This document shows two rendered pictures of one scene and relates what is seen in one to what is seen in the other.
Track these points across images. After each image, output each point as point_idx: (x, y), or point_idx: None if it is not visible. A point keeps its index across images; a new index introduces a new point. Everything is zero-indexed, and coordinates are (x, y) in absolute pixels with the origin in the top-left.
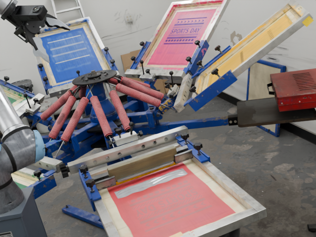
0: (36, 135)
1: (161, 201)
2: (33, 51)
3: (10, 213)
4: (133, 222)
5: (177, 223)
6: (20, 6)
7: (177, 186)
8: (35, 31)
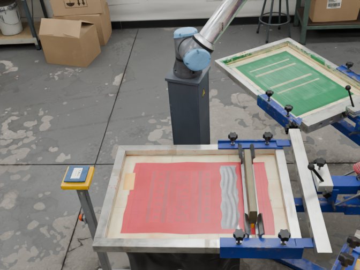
0: (190, 51)
1: (187, 191)
2: None
3: (169, 74)
4: (173, 166)
5: (145, 192)
6: None
7: (203, 211)
8: None
